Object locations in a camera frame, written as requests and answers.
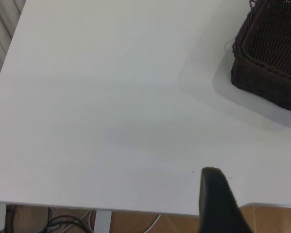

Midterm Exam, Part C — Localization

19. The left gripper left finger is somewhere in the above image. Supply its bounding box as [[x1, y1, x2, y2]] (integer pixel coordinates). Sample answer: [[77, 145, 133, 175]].
[[199, 166, 254, 233]]

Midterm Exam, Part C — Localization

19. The white floor cable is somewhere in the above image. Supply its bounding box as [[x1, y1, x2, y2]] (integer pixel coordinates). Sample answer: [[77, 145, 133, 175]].
[[60, 209, 94, 231], [143, 214, 162, 233]]

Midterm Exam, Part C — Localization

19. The dark brown wicker basket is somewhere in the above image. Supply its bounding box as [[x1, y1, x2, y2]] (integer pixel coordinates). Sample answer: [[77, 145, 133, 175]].
[[231, 0, 291, 112]]

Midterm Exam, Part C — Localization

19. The black floor cable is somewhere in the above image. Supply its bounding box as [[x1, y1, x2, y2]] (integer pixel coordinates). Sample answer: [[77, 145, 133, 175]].
[[4, 205, 94, 233]]

